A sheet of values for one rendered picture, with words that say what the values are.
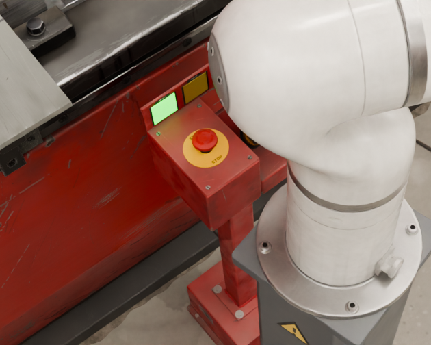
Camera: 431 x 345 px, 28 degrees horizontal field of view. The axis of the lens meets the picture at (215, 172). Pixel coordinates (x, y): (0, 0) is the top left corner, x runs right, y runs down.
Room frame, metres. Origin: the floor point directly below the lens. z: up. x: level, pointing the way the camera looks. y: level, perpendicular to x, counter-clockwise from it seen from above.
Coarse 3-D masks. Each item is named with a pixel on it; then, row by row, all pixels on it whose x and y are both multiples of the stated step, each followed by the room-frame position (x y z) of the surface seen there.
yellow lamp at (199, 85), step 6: (198, 78) 0.82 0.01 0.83; (204, 78) 0.83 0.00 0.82; (186, 84) 0.81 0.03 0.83; (192, 84) 0.82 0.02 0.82; (198, 84) 0.82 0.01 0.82; (204, 84) 0.83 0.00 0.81; (186, 90) 0.81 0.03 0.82; (192, 90) 0.82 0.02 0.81; (198, 90) 0.82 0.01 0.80; (204, 90) 0.83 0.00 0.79; (186, 96) 0.81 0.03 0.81; (192, 96) 0.81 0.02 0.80; (186, 102) 0.81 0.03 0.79
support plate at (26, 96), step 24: (0, 24) 0.83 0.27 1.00; (0, 48) 0.79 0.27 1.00; (24, 48) 0.78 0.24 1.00; (0, 72) 0.75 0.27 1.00; (24, 72) 0.74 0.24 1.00; (0, 96) 0.71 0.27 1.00; (24, 96) 0.70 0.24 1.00; (48, 96) 0.69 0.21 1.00; (0, 120) 0.67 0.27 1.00; (24, 120) 0.66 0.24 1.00; (0, 144) 0.63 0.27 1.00
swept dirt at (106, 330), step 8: (424, 104) 1.28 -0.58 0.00; (416, 112) 1.25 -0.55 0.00; (424, 112) 1.25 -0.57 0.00; (208, 256) 0.91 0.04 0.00; (184, 272) 0.88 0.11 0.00; (160, 288) 0.85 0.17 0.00; (152, 296) 0.83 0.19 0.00; (136, 304) 0.81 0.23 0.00; (128, 312) 0.80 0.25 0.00; (120, 320) 0.78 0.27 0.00; (104, 328) 0.76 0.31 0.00; (112, 328) 0.76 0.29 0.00; (96, 336) 0.75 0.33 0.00; (104, 336) 0.74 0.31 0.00; (80, 344) 0.73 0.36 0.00; (88, 344) 0.73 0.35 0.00
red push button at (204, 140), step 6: (198, 132) 0.74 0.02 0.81; (204, 132) 0.73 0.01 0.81; (210, 132) 0.73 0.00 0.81; (192, 138) 0.73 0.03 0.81; (198, 138) 0.72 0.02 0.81; (204, 138) 0.72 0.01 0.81; (210, 138) 0.72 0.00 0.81; (216, 138) 0.72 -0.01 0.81; (198, 144) 0.71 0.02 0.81; (204, 144) 0.71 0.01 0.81; (210, 144) 0.71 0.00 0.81; (198, 150) 0.71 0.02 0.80; (204, 150) 0.71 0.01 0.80; (210, 150) 0.71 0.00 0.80
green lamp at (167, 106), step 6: (174, 96) 0.80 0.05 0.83; (162, 102) 0.79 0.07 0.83; (168, 102) 0.79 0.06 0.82; (174, 102) 0.80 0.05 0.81; (156, 108) 0.78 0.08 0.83; (162, 108) 0.78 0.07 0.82; (168, 108) 0.79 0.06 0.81; (174, 108) 0.80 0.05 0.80; (156, 114) 0.78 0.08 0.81; (162, 114) 0.78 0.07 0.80; (168, 114) 0.79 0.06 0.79; (156, 120) 0.78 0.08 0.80
